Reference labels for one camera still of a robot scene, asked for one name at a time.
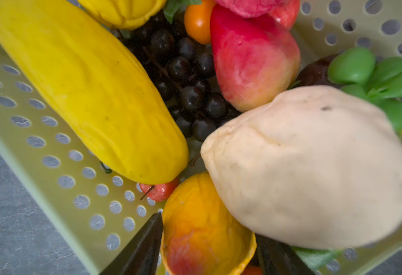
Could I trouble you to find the green grapes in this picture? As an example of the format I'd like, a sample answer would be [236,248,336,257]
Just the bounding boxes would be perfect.
[327,47,402,132]

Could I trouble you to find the red pink peach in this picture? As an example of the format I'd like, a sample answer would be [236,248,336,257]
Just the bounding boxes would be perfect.
[210,5,301,112]

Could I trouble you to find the pale green perforated fruit basket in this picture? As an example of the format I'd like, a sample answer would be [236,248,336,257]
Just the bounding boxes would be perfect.
[0,1,402,275]

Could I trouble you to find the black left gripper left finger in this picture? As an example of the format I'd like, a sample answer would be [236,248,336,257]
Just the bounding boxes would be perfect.
[101,213,163,275]

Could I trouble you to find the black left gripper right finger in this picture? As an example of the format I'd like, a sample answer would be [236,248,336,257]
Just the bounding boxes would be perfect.
[256,234,315,275]

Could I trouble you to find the yellow mango left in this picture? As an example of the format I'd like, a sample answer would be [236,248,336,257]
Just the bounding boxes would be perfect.
[0,1,189,184]

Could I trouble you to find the dark purple grape bunch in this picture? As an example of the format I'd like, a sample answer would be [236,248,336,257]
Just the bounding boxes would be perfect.
[118,12,240,142]

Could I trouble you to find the pale yellow pear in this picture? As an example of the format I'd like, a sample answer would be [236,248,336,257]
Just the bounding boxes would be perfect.
[201,86,402,249]

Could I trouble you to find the dark brown avocado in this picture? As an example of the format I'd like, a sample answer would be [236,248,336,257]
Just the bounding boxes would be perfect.
[295,54,341,88]

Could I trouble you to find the orange yellow peach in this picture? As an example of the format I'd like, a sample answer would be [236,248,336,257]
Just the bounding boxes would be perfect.
[160,172,257,275]

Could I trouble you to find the small red cherry fruit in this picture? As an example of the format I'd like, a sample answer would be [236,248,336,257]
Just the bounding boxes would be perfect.
[140,178,180,202]

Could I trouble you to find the pink wrinkled round fruit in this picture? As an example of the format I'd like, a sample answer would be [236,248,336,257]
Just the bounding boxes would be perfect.
[216,0,300,30]

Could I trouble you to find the small orange tomato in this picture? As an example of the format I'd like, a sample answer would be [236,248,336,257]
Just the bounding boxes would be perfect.
[184,0,217,45]

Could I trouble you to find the yellow wrinkled bell pepper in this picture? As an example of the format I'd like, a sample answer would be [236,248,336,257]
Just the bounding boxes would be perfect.
[78,0,167,30]

